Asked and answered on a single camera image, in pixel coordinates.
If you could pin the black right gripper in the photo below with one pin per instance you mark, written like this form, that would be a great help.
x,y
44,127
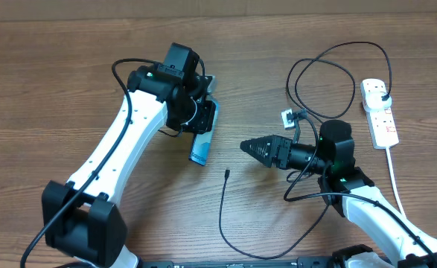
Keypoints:
x,y
279,157

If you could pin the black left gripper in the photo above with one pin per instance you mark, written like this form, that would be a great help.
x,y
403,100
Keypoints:
x,y
205,121

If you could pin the blue Galaxy smartphone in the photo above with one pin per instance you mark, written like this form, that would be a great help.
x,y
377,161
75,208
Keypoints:
x,y
202,142

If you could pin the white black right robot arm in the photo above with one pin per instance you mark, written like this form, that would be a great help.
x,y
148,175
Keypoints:
x,y
353,194

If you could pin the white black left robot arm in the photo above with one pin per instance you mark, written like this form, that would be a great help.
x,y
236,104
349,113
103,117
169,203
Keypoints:
x,y
81,216

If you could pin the white charger plug adapter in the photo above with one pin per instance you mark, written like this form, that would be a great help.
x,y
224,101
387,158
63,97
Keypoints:
x,y
374,101

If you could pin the white power strip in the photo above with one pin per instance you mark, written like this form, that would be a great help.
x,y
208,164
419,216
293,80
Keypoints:
x,y
381,123

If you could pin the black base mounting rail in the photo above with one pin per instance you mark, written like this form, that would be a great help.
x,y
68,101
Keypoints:
x,y
302,262

